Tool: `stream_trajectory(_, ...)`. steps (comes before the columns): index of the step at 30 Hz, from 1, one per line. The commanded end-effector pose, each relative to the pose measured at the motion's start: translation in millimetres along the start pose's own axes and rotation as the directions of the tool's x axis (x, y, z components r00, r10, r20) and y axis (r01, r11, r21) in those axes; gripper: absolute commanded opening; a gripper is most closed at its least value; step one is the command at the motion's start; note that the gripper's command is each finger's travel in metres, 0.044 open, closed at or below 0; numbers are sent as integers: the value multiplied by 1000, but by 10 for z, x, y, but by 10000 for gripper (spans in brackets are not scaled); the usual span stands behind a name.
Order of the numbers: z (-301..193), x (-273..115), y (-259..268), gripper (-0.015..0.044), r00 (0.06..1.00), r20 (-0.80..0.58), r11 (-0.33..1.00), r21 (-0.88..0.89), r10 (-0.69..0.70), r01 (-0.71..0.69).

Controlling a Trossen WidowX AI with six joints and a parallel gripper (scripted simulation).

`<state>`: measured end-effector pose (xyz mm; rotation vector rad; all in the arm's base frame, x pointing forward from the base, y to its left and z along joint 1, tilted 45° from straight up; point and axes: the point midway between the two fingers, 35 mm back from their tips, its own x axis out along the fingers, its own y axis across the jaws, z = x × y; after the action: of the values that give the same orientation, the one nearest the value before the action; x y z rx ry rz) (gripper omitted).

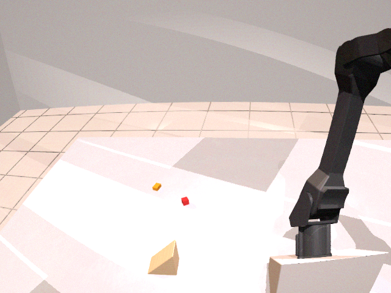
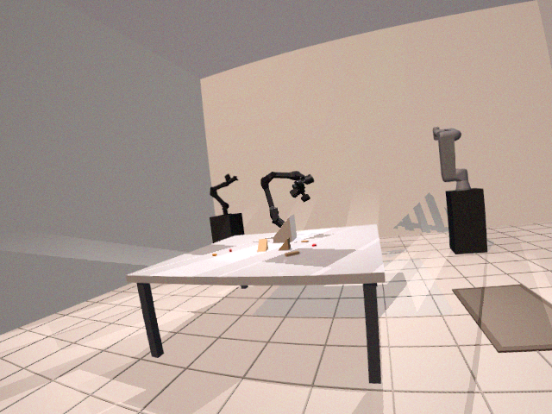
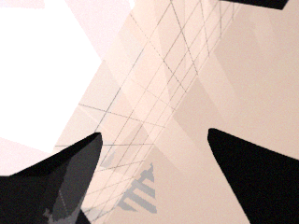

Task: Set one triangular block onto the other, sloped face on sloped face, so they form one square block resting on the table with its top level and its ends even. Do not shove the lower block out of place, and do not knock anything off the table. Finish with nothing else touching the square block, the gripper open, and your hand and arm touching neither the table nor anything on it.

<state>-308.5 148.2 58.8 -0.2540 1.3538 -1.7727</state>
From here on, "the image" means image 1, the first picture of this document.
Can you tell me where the small red block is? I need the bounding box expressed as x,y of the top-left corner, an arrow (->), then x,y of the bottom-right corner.
181,197 -> 189,206

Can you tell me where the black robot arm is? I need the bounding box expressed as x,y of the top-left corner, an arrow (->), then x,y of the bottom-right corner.
289,28 -> 391,259

